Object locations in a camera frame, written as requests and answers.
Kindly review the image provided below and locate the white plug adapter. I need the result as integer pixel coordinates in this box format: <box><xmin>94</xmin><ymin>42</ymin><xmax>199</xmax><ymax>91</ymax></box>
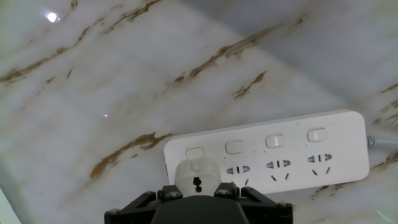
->
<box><xmin>174</xmin><ymin>157</ymin><xmax>223</xmax><ymax>197</ymax></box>

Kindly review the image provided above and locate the glossy marble pattern mat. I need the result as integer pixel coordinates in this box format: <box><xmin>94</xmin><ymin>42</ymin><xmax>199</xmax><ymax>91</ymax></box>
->
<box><xmin>0</xmin><ymin>0</ymin><xmax>398</xmax><ymax>224</ymax></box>

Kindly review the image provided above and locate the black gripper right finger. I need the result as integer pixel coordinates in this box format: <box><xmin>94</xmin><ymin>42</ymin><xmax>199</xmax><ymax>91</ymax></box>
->
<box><xmin>215</xmin><ymin>183</ymin><xmax>294</xmax><ymax>224</ymax></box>

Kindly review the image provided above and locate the white four-socket power strip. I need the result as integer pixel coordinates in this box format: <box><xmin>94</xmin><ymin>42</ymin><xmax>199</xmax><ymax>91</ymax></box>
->
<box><xmin>163</xmin><ymin>108</ymin><xmax>371</xmax><ymax>194</ymax></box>

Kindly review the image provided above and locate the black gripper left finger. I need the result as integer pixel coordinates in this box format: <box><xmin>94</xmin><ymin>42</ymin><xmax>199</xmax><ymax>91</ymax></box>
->
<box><xmin>104</xmin><ymin>185</ymin><xmax>184</xmax><ymax>224</ymax></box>

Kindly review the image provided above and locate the grey power strip cable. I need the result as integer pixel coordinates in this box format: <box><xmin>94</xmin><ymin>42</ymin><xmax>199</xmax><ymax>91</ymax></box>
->
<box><xmin>366</xmin><ymin>135</ymin><xmax>398</xmax><ymax>148</ymax></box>

